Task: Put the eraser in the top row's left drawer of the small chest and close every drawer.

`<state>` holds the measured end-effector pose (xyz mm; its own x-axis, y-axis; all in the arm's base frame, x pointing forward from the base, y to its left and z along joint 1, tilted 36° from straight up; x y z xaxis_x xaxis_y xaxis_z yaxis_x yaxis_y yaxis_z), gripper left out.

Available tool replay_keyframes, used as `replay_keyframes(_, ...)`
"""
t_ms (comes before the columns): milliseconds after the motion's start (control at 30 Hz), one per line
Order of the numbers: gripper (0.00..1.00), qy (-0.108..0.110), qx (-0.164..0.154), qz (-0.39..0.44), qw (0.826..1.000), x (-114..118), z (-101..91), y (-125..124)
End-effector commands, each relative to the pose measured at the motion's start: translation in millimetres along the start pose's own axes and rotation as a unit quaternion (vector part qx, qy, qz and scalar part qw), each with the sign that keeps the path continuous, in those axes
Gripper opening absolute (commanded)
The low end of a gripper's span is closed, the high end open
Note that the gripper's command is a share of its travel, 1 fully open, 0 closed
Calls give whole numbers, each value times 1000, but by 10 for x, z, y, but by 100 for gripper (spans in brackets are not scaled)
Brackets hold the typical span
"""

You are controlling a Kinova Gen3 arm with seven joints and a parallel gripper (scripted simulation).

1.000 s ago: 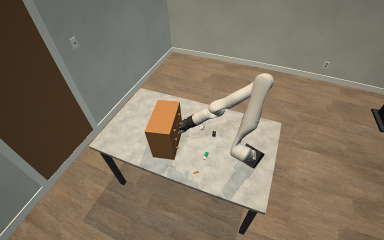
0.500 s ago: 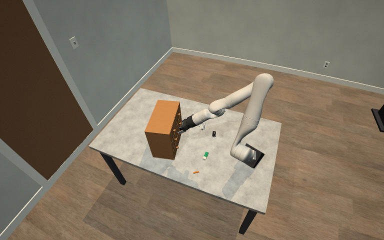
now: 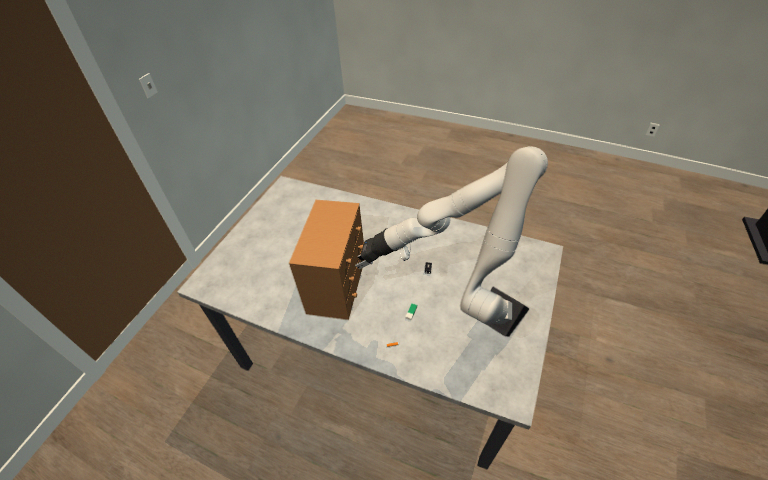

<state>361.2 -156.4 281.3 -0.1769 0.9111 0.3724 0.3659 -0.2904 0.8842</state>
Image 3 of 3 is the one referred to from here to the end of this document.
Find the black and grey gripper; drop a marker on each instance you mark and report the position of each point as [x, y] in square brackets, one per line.
[383, 243]

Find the brown chest of drawers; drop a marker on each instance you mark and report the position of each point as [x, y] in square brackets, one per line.
[317, 257]

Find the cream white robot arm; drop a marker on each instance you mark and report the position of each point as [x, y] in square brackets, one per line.
[524, 167]

